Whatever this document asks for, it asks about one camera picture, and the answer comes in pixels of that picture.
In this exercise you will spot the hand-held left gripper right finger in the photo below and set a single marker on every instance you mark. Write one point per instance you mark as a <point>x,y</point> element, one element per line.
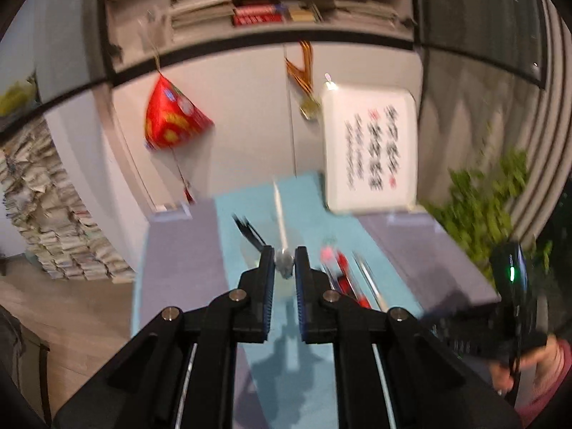
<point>300,295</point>

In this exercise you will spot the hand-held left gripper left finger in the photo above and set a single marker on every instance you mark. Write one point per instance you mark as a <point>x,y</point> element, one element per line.
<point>267,295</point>

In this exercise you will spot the translucent plastic cup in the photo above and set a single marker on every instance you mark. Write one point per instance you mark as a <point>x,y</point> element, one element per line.
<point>282,288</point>

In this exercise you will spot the red utility knife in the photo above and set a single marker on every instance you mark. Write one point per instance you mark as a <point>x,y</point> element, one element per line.
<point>346,279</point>

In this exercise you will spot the small pink stationery tool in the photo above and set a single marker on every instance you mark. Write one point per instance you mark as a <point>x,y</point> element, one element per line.
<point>328,254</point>

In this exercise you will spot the clear pen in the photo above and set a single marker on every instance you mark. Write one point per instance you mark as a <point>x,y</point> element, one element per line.
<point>368,279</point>

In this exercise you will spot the white pen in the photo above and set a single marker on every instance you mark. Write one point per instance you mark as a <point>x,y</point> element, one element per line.
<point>280,219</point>

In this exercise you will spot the person's right forearm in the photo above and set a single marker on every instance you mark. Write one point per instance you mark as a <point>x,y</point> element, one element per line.
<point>549,393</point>

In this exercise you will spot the person's right hand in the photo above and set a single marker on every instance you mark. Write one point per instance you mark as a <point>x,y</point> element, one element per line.
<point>536,357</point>

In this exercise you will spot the green potted plant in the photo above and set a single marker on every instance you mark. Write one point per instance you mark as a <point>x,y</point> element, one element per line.
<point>478,214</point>

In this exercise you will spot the grey and teal printed tablecloth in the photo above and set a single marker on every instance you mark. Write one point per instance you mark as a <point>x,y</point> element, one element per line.
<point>178,268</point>

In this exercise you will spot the grey bookshelf cabinet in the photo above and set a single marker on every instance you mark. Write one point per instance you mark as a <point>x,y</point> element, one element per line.
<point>250,120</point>

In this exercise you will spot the medal with striped ribbon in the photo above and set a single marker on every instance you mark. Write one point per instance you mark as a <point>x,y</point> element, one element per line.
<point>310,108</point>

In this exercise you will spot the framed calligraphy sign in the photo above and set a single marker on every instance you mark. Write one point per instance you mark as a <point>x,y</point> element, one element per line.
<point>339,111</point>

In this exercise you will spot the red pyramid hanging ornament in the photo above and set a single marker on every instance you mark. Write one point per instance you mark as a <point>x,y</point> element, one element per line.
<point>174,116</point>

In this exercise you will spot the tall stack of papers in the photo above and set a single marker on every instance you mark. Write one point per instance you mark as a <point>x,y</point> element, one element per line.
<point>53,232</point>

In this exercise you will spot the grey sofa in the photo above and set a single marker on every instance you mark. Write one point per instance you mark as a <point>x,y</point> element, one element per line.
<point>13,344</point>

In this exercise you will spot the red hardcover book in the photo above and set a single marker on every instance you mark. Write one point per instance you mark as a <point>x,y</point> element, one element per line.
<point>257,20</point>
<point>259,10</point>

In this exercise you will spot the small stack of books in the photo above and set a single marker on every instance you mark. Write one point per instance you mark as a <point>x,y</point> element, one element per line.
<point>304,13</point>

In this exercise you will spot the stack of magazines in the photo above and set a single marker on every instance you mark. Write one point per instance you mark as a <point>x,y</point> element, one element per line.
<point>201,11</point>

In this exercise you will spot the wide stack of books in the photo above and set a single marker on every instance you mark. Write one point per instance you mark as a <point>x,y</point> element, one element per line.
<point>362,9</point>

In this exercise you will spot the glass cabinet door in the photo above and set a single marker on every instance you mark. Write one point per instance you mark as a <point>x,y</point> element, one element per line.
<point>58,31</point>
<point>473,9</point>

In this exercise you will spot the yellow plush toy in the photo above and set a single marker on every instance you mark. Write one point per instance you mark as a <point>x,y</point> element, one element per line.
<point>18,94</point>

